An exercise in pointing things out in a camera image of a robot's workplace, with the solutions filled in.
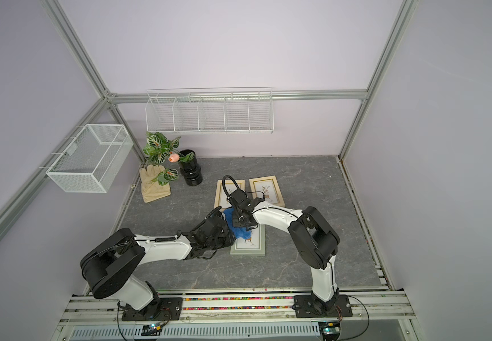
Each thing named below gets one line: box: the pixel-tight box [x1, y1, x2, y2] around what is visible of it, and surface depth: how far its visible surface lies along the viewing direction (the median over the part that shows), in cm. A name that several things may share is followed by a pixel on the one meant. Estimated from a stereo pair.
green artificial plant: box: [142, 132, 195, 187], surface depth 86 cm
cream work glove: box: [139, 164, 172, 204], surface depth 110 cm
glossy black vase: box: [179, 149, 203, 187], surface depth 104 cm
